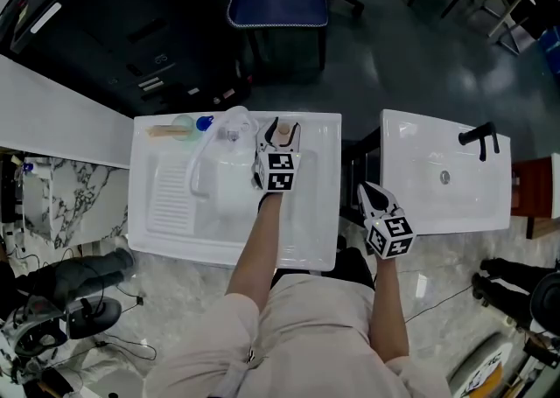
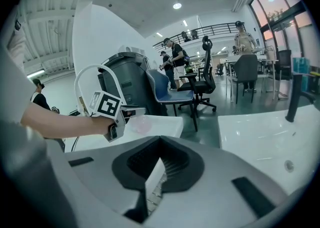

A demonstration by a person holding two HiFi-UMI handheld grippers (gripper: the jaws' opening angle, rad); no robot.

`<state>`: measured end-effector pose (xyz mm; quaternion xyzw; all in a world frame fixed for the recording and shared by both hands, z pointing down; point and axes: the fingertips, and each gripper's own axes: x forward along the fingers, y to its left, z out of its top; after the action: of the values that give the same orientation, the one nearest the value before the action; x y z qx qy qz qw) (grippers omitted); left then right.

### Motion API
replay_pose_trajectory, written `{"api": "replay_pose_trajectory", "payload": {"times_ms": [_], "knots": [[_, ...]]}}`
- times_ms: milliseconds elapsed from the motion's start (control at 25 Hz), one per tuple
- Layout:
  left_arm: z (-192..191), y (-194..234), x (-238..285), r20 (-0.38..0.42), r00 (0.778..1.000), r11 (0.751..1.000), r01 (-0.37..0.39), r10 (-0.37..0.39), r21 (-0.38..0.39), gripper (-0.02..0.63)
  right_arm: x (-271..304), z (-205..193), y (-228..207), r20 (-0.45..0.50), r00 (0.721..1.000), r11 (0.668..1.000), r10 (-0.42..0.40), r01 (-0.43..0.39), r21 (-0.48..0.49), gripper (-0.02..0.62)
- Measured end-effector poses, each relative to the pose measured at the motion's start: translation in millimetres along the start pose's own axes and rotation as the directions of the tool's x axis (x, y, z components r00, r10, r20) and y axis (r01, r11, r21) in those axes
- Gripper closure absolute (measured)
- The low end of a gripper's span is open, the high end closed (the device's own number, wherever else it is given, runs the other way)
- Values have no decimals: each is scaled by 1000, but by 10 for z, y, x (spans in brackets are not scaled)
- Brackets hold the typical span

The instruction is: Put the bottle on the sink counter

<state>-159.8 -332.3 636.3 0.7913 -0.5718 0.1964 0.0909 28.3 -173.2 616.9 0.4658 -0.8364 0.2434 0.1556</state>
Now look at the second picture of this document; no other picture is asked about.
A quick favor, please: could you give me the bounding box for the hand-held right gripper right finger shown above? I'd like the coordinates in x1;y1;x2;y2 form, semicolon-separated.
146;135;309;228

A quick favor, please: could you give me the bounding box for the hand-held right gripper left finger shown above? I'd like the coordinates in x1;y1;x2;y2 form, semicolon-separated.
63;135;162;228

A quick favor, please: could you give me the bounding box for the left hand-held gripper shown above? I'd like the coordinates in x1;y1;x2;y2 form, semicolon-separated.
88;90;147;143

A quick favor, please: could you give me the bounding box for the person's left forearm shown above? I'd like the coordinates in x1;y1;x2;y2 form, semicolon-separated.
19;101;114;140

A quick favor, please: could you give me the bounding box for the white kitchen sink with drainboard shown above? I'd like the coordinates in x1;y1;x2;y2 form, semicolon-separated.
63;114;185;153

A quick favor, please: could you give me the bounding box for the white washbasin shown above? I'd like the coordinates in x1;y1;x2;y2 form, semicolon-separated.
217;104;320;195

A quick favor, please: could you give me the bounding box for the dark grey trash bin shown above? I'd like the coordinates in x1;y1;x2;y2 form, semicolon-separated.
97;52;164;117

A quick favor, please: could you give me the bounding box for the blue chair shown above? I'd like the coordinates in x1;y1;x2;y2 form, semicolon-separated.
145;69;199;133

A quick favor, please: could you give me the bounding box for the white curved faucet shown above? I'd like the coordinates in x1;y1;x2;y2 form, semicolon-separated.
73;64;127;118

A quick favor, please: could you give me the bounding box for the black office chair with headrest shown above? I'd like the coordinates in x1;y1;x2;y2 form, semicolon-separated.
177;35;218;119

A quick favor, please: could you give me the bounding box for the fluorescent tube lamp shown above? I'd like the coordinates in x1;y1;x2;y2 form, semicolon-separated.
25;69;46;79

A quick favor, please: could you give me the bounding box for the black mezzanine railing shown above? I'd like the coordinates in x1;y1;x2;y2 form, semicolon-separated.
152;22;240;48

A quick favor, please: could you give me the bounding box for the dark grey chair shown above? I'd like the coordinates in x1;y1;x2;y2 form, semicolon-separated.
230;54;259;104

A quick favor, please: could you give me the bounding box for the black faucet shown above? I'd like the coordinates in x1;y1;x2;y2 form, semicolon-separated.
285;72;317;123

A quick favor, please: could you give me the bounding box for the white table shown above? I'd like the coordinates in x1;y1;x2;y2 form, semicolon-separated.
224;55;280;104

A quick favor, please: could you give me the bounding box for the black mesh chair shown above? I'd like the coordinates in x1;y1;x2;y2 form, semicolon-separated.
273;49;293;100

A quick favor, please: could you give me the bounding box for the large glass window wall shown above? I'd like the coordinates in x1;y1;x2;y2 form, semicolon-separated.
248;0;320;60

